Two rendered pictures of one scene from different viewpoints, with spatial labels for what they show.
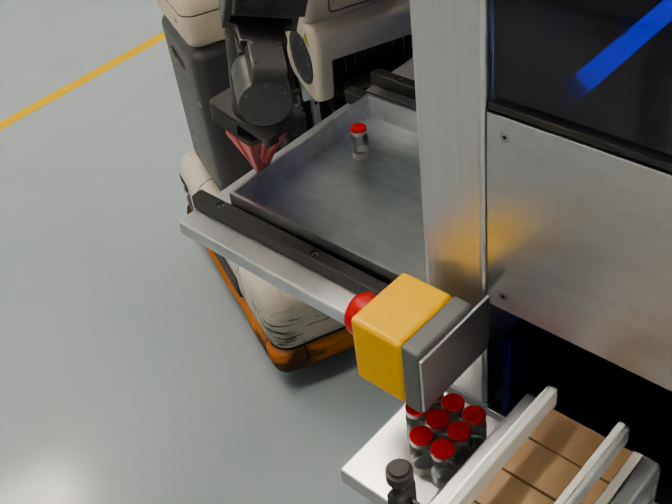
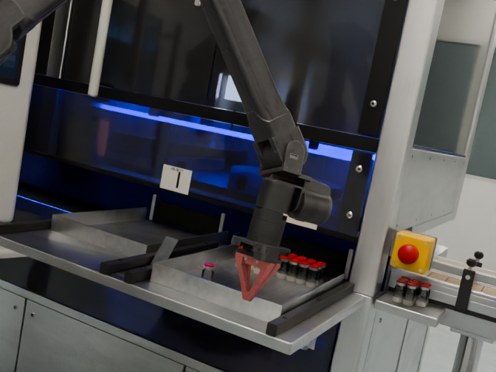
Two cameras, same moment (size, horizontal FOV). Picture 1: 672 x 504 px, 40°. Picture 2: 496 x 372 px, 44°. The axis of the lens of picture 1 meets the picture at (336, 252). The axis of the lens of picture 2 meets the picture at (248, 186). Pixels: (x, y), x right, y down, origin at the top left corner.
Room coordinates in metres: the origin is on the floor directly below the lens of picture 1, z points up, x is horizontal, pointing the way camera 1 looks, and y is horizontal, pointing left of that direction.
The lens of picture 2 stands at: (1.32, 0.98, 1.21)
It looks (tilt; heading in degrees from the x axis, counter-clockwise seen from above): 7 degrees down; 249
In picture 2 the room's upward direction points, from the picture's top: 11 degrees clockwise
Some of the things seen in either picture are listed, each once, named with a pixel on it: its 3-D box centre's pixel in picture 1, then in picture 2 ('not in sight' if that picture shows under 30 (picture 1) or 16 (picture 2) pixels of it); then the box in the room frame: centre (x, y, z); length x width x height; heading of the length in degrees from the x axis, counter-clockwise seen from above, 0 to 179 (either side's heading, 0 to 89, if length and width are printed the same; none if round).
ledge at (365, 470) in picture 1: (445, 466); (412, 306); (0.49, -0.07, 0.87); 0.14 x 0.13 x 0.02; 43
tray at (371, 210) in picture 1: (409, 195); (255, 277); (0.85, -0.10, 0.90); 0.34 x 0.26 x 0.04; 43
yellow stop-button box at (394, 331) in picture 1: (411, 340); (413, 251); (0.53, -0.05, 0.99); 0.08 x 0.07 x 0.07; 43
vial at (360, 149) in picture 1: (359, 143); (207, 277); (0.97, -0.05, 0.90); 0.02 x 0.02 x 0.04
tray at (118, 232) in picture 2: not in sight; (145, 230); (1.02, -0.41, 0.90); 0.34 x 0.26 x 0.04; 43
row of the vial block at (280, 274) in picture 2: not in sight; (277, 266); (0.77, -0.17, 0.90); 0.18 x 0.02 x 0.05; 133
